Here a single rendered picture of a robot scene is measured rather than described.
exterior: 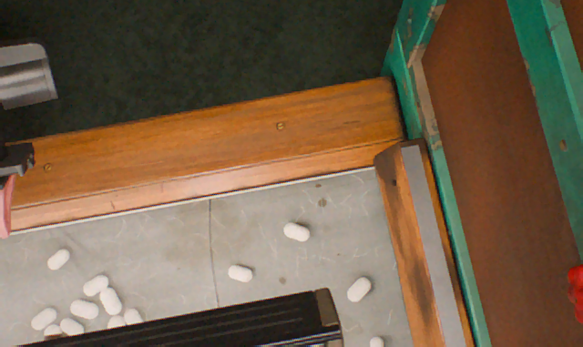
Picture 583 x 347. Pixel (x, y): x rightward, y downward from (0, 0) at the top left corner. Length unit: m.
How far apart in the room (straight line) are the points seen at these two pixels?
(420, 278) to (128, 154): 0.41
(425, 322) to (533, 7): 0.46
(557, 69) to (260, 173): 0.55
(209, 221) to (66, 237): 0.19
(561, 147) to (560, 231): 0.09
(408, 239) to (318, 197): 0.16
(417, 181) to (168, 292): 0.35
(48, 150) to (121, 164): 0.10
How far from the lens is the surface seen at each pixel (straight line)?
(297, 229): 0.97
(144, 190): 1.00
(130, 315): 0.98
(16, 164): 0.86
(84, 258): 1.02
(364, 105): 1.01
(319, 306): 0.64
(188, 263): 0.99
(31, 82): 0.84
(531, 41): 0.55
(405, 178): 0.89
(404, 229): 0.90
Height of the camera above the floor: 1.72
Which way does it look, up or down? 75 degrees down
